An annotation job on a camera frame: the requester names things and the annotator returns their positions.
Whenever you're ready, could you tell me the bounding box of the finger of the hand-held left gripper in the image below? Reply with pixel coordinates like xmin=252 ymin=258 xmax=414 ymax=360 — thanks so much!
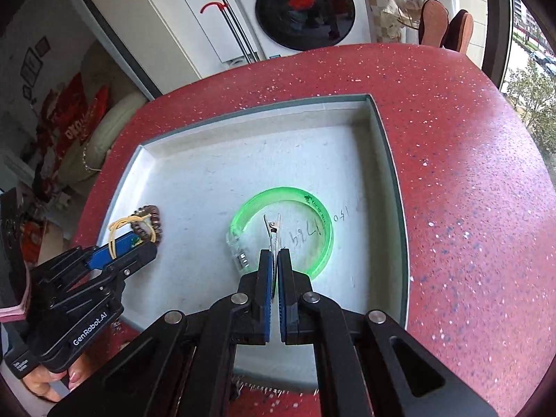
xmin=31 ymin=231 xmax=143 ymax=290
xmin=42 ymin=241 xmax=158 ymax=310

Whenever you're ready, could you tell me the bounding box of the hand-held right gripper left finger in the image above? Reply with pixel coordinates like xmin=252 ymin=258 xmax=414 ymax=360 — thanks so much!
xmin=47 ymin=249 xmax=279 ymax=417

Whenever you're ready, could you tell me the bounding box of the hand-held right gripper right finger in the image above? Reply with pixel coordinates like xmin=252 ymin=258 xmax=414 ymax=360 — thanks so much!
xmin=277 ymin=247 xmax=500 ymax=417

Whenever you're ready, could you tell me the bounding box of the yellow rubber band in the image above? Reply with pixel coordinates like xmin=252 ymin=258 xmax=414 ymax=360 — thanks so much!
xmin=108 ymin=214 xmax=153 ymax=259

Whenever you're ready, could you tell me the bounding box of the brown spiral hair tie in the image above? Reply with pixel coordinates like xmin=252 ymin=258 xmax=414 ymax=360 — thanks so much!
xmin=130 ymin=205 xmax=163 ymax=245

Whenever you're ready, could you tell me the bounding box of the metal alligator hair clip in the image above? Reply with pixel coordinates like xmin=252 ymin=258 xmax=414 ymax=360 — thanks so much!
xmin=262 ymin=213 xmax=282 ymax=256

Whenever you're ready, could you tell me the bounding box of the green translucent bangle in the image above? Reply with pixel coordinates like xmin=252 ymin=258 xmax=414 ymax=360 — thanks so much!
xmin=226 ymin=187 xmax=335 ymax=281

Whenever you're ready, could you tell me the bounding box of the white square tray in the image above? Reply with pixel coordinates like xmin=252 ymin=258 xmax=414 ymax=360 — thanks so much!
xmin=93 ymin=93 xmax=411 ymax=396

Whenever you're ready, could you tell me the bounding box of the person's left hand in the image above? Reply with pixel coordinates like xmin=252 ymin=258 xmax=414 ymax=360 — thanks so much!
xmin=23 ymin=353 xmax=95 ymax=402

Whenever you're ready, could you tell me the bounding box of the red printed cushion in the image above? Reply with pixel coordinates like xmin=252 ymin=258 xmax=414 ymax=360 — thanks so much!
xmin=35 ymin=72 xmax=109 ymax=170

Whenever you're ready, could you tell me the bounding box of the beige sofa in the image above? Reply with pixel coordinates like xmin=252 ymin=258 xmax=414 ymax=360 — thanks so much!
xmin=56 ymin=46 xmax=150 ymax=183

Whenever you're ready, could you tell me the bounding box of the white tall cabinet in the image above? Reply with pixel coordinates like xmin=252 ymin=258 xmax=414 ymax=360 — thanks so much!
xmin=124 ymin=0 xmax=259 ymax=85

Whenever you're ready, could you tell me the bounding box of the white washing machine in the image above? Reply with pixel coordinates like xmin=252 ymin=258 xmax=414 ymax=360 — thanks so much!
xmin=219 ymin=0 xmax=372 ymax=59

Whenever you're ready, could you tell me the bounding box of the cream hat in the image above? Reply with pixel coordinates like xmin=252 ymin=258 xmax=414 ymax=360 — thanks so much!
xmin=381 ymin=0 xmax=422 ymax=44

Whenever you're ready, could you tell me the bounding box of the brown slipper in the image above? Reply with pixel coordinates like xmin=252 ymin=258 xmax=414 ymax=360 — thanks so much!
xmin=418 ymin=0 xmax=450 ymax=48
xmin=443 ymin=9 xmax=474 ymax=53

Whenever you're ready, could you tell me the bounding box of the green tree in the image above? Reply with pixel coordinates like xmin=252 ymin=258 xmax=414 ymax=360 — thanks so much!
xmin=504 ymin=58 xmax=556 ymax=157

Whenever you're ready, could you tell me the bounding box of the large wall picture frame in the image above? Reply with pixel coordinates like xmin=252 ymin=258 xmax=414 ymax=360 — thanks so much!
xmin=21 ymin=48 xmax=42 ymax=88

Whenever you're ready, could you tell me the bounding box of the red handled mop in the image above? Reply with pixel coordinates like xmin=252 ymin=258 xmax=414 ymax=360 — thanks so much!
xmin=200 ymin=0 xmax=261 ymax=65

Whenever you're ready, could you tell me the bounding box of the dark window frame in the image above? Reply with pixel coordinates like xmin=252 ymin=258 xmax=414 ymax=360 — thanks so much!
xmin=480 ymin=0 xmax=515 ymax=92

